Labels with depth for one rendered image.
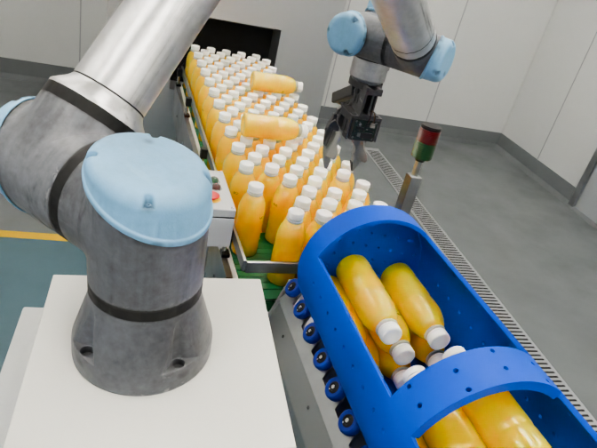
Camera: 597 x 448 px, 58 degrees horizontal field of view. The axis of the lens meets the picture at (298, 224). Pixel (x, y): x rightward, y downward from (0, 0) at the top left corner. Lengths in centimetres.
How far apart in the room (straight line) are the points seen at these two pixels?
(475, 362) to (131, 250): 48
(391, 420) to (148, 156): 48
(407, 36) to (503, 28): 520
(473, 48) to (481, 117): 78
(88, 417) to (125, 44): 37
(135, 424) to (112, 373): 5
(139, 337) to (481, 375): 44
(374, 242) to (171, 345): 64
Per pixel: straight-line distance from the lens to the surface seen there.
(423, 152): 162
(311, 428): 109
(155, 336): 56
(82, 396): 60
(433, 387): 76
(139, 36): 62
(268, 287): 133
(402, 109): 584
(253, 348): 65
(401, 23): 84
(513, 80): 632
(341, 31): 101
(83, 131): 58
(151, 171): 50
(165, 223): 48
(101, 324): 57
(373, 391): 82
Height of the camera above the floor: 168
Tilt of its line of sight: 29 degrees down
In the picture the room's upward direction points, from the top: 14 degrees clockwise
